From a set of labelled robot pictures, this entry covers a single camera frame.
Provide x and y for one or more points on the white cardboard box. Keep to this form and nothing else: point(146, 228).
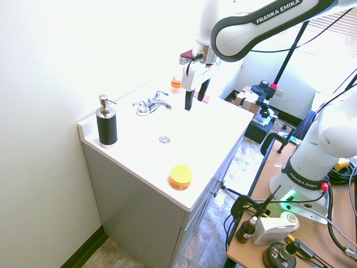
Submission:
point(274, 230)

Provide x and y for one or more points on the red wrist camera mount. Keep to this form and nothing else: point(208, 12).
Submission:
point(186, 56)

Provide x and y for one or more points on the black tripod head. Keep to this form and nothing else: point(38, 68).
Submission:
point(265, 96)

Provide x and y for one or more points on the black c-clamp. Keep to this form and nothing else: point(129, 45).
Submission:
point(245, 212)
point(274, 142)

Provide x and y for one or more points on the brown cardboard box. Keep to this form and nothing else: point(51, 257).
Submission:
point(246, 100)

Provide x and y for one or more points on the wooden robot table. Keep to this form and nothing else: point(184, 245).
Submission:
point(293, 217)

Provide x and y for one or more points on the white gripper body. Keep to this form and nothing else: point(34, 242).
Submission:
point(192, 76)

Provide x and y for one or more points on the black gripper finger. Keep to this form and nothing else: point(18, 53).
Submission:
point(188, 100)
point(202, 90)

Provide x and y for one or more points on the pink flat block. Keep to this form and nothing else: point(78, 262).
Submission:
point(206, 98)

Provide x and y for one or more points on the white sink countertop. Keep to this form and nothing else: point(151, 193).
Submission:
point(167, 139)

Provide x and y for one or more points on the dark glass dropper bottle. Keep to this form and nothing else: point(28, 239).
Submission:
point(246, 230)

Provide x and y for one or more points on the chrome bathroom faucet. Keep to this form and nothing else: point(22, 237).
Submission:
point(152, 104)

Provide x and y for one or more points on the small dark gold-cap bottle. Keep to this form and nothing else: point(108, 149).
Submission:
point(290, 248)

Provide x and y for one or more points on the black camera stand pole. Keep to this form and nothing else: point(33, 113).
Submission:
point(290, 51)

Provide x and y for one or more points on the round black tin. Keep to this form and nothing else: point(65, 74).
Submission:
point(279, 258)

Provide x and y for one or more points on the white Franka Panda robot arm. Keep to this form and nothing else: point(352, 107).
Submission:
point(306, 156)

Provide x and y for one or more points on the chrome sink drain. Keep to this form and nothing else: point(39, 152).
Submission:
point(164, 139)

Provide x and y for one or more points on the orange cap small bottle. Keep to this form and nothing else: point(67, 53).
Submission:
point(175, 85)

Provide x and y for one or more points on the round white patterned tin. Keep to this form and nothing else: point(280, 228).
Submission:
point(290, 217)

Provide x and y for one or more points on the black chrome soap dispenser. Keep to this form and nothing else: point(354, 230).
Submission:
point(106, 123)

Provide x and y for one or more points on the grey vanity cabinet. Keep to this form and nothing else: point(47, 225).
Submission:
point(156, 217)

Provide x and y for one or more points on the yellow lid orange jar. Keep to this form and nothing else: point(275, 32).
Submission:
point(180, 177)

